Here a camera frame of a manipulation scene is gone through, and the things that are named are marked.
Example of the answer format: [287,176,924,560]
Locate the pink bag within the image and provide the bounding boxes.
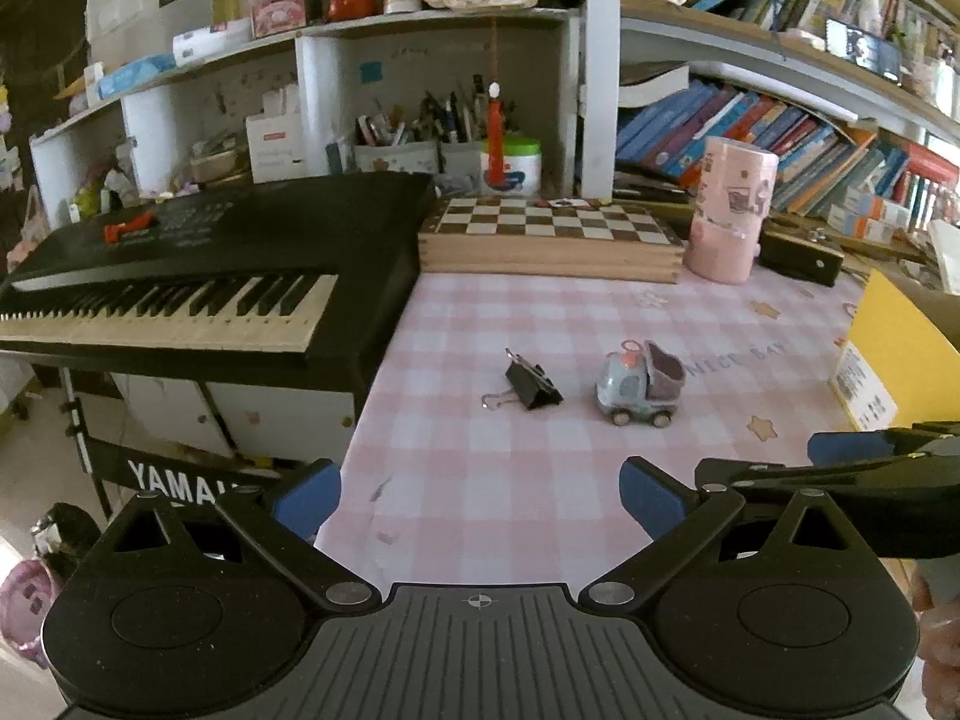
[0,559,61,665]

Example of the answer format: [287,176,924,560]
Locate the black keyboard stand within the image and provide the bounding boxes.
[60,367,301,511]

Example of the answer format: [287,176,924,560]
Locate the red hanging ornament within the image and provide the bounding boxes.
[484,79,507,181]

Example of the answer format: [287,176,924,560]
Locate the black binder clip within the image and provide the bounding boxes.
[482,349,563,413]

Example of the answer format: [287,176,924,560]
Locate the black electronic keyboard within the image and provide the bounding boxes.
[0,171,438,395]

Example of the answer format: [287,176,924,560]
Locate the blue tissue pack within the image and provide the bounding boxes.
[97,54,175,98]

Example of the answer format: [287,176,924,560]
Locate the row of leaning books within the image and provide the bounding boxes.
[616,79,960,241]

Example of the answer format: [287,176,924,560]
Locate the pink cylindrical container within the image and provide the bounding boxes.
[686,136,779,284]

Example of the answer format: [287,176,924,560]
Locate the pink checked cloth desktop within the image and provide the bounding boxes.
[311,270,960,593]

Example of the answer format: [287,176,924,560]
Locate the yellow cardboard box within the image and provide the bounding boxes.
[829,268,960,432]

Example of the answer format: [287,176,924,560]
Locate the wooden chessboard box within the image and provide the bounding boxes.
[418,196,685,284]

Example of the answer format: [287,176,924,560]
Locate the black rectangular case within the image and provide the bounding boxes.
[757,229,846,287]

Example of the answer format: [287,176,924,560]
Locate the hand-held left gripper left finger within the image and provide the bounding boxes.
[94,459,382,614]

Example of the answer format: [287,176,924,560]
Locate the black bag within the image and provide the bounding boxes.
[34,504,102,563]

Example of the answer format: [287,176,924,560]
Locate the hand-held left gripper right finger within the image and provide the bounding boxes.
[577,456,875,614]

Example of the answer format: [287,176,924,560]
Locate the white flat box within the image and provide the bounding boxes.
[172,19,252,65]

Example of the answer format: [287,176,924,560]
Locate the person's right hand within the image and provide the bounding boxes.
[909,559,960,720]

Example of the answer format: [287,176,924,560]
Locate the white box with red label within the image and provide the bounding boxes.
[246,86,307,185]

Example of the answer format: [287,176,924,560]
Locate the white bookshelf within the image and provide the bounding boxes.
[30,0,960,241]

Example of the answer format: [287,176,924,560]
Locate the pink gift box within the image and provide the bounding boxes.
[250,0,310,38]

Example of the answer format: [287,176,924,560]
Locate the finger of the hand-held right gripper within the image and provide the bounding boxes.
[694,450,931,492]
[808,420,960,464]

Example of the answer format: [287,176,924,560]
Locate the white drawer cabinet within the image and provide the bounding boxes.
[112,371,357,466]

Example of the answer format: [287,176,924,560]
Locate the small black screen device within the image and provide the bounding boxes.
[823,16,901,80]

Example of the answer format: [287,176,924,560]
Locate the green lid jar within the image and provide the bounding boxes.
[501,136,542,196]

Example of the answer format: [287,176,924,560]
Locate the pen holder with pens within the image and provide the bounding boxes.
[352,75,488,177]

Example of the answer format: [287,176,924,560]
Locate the grey toy car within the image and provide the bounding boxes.
[596,340,687,430]

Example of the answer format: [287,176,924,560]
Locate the orange and white small boxes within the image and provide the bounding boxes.
[829,195,912,241]

